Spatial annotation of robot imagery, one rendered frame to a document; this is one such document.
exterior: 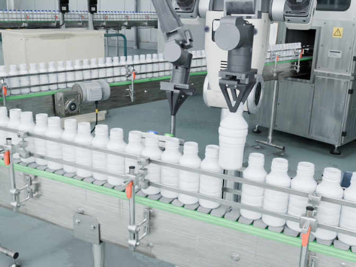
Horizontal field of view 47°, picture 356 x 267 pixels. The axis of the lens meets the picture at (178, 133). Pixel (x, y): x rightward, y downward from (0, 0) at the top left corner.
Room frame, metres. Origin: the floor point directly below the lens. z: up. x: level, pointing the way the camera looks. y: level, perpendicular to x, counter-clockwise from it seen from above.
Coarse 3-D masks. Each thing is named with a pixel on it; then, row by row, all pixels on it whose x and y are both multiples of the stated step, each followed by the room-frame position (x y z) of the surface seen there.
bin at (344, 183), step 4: (344, 172) 1.40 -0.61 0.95; (348, 172) 1.40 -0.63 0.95; (352, 172) 1.40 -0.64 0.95; (344, 176) 1.41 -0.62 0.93; (348, 176) 1.40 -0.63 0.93; (344, 180) 1.40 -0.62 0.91; (348, 180) 1.40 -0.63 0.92; (340, 184) 1.29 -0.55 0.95; (344, 184) 1.40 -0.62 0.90; (348, 184) 1.40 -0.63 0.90; (340, 212) 1.12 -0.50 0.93
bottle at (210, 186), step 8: (208, 152) 1.00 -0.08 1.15; (216, 152) 0.99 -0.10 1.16; (208, 160) 0.99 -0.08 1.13; (216, 160) 0.99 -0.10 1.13; (208, 168) 0.98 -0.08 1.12; (216, 168) 0.98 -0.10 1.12; (200, 176) 1.00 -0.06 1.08; (208, 176) 0.98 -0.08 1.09; (200, 184) 1.00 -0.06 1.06; (208, 184) 0.98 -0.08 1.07; (216, 184) 0.98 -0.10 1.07; (200, 192) 1.00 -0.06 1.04; (208, 192) 0.98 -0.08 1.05; (216, 192) 0.98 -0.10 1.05; (200, 200) 1.00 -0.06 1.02; (208, 208) 0.98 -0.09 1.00
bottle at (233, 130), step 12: (240, 108) 0.96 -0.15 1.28; (228, 120) 0.95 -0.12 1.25; (240, 120) 0.95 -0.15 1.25; (228, 132) 0.94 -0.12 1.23; (240, 132) 0.94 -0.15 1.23; (228, 144) 0.94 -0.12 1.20; (240, 144) 0.94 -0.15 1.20; (228, 156) 0.94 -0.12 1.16; (240, 156) 0.95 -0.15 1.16; (228, 168) 0.94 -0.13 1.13
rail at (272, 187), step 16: (0, 128) 1.31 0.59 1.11; (80, 144) 1.16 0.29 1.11; (48, 160) 1.22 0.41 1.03; (112, 176) 1.10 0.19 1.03; (224, 176) 0.95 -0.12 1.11; (176, 192) 1.01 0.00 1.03; (192, 192) 0.99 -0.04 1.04; (240, 192) 1.00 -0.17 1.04; (288, 192) 0.88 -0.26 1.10; (304, 192) 0.86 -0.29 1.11; (256, 208) 0.91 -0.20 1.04; (320, 224) 0.84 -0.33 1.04
